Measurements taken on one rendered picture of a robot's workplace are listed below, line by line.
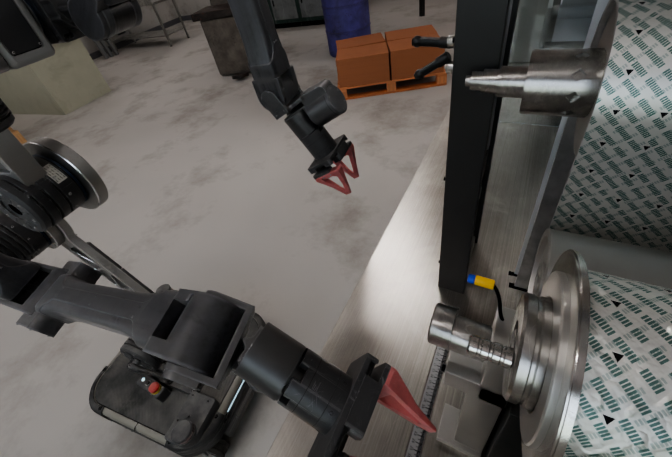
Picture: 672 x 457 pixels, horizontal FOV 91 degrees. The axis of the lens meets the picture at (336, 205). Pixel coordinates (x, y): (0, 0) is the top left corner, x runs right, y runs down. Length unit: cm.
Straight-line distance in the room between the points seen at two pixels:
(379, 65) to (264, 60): 308
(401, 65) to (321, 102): 312
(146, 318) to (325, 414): 21
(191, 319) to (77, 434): 174
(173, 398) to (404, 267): 110
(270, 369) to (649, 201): 38
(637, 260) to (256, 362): 35
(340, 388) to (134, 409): 134
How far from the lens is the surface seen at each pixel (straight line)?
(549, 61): 40
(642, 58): 36
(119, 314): 47
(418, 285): 73
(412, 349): 66
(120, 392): 172
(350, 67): 369
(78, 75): 647
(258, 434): 165
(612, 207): 42
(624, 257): 39
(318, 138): 68
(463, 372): 39
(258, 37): 65
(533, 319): 25
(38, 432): 222
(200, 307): 37
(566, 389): 22
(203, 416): 144
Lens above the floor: 150
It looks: 40 degrees down
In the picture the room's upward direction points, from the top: 12 degrees counter-clockwise
